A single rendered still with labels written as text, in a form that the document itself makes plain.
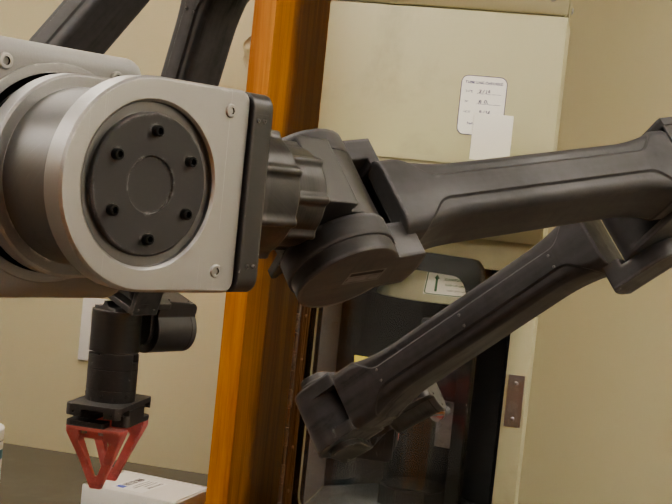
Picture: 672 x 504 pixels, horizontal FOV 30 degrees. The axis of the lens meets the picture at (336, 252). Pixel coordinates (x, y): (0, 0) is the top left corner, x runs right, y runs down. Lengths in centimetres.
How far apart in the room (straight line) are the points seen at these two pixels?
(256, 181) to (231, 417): 95
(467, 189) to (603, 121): 120
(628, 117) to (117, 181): 150
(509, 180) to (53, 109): 38
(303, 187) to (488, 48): 92
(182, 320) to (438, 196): 64
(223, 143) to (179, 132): 3
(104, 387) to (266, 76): 47
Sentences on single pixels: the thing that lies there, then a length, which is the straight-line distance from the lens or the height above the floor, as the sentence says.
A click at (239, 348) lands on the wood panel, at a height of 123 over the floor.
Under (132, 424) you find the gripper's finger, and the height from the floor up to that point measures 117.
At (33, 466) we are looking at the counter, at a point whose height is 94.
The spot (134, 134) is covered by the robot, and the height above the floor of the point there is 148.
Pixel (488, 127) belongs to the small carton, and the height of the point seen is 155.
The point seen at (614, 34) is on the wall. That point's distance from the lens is 213.
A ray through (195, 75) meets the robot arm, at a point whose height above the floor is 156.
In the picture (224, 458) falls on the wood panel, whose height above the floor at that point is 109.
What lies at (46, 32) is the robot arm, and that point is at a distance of 126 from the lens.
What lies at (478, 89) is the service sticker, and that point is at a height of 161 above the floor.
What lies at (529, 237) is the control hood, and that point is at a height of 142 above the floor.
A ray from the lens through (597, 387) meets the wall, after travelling 213.
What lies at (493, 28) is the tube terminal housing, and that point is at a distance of 170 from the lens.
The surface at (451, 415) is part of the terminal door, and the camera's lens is 153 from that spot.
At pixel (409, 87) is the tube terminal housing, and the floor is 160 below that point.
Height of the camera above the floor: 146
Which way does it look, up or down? 3 degrees down
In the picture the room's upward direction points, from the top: 6 degrees clockwise
